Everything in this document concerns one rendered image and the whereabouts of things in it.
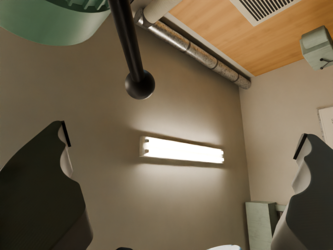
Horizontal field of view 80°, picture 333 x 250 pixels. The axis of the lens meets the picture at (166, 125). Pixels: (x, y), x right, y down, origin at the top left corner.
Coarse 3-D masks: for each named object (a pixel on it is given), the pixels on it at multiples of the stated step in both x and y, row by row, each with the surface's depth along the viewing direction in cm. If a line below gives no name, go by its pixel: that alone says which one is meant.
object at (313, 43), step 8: (312, 32) 176; (320, 32) 171; (328, 32) 180; (304, 40) 179; (312, 40) 176; (320, 40) 174; (328, 40) 178; (304, 48) 191; (312, 48) 186; (320, 48) 181; (328, 48) 181; (304, 56) 192; (312, 56) 192; (320, 56) 193; (328, 56) 193; (312, 64) 207; (320, 64) 208; (328, 64) 208
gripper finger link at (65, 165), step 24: (48, 144) 9; (24, 168) 8; (48, 168) 8; (0, 192) 7; (24, 192) 7; (48, 192) 7; (72, 192) 7; (0, 216) 6; (24, 216) 6; (48, 216) 6; (72, 216) 6; (0, 240) 5; (24, 240) 5; (48, 240) 5; (72, 240) 6
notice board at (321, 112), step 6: (318, 108) 251; (324, 108) 247; (330, 108) 242; (318, 114) 250; (324, 114) 246; (330, 114) 241; (324, 120) 245; (330, 120) 240; (324, 126) 243; (330, 126) 239; (324, 132) 242; (330, 132) 238; (324, 138) 241; (330, 138) 237; (330, 144) 236
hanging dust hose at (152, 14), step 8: (152, 0) 179; (160, 0) 170; (168, 0) 167; (176, 0) 166; (144, 8) 188; (152, 8) 179; (160, 8) 175; (168, 8) 176; (152, 16) 183; (160, 16) 185
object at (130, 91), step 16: (112, 0) 12; (128, 0) 13; (112, 16) 14; (128, 16) 14; (128, 32) 15; (128, 48) 16; (128, 64) 19; (128, 80) 22; (144, 80) 22; (144, 96) 22
